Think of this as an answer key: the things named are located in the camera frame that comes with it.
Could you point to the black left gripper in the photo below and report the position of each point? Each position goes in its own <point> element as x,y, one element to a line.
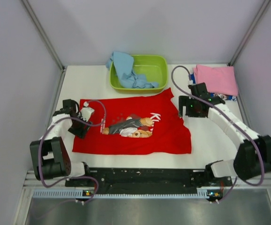
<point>81,132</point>

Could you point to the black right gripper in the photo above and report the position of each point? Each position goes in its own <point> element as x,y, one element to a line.
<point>184,101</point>

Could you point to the red printed t shirt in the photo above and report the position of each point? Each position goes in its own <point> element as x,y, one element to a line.
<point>135,126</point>

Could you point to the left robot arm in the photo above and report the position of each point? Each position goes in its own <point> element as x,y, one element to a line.
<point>49,154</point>

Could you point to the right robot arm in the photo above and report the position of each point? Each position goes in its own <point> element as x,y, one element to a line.
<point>253,156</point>

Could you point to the blue printed folded t shirt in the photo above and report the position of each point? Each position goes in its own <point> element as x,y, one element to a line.
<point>222,96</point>

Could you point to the pink folded t shirt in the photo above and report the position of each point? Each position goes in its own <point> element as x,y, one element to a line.
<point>219,80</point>

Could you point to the green plastic basin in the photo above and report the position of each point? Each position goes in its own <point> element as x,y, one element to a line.
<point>154,67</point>

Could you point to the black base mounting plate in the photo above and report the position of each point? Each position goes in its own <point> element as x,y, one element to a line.
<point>108,180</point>

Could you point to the light blue t shirt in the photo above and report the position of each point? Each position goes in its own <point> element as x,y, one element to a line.
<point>128,78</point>

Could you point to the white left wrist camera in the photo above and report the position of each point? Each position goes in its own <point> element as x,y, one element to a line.
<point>86,112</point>

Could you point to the grey slotted cable duct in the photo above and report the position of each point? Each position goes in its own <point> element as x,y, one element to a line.
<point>85,194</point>

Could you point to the aluminium frame post left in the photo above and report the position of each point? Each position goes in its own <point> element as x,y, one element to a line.
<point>41,32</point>

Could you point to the aluminium frame post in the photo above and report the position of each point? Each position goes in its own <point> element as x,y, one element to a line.
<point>41,32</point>
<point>250,31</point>

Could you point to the aluminium frame post right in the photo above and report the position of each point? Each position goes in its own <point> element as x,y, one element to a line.
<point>250,31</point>

